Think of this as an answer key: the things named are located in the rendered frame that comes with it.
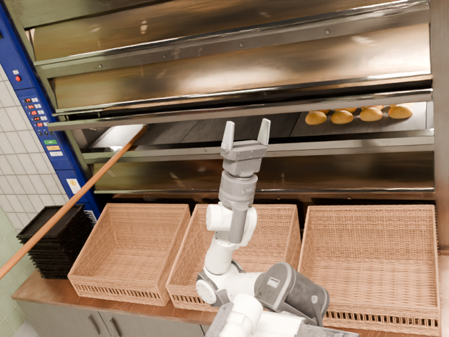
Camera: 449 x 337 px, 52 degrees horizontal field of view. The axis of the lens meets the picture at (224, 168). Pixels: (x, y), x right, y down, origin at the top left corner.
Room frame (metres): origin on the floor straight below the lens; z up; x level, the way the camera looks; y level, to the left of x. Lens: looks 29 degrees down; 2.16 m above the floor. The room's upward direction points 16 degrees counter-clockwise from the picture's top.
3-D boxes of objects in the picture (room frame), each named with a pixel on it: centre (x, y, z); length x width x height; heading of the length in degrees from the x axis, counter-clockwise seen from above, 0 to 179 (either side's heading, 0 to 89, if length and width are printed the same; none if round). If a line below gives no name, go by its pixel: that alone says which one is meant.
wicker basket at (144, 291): (2.03, 0.59, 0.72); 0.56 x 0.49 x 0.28; 61
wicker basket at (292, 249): (1.74, 0.07, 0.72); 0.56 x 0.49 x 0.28; 62
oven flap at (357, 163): (1.98, -0.05, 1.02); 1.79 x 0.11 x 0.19; 61
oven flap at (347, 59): (1.98, -0.05, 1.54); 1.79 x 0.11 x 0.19; 61
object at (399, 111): (2.09, -0.77, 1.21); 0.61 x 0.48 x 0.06; 151
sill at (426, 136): (2.00, -0.06, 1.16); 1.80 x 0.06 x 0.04; 61
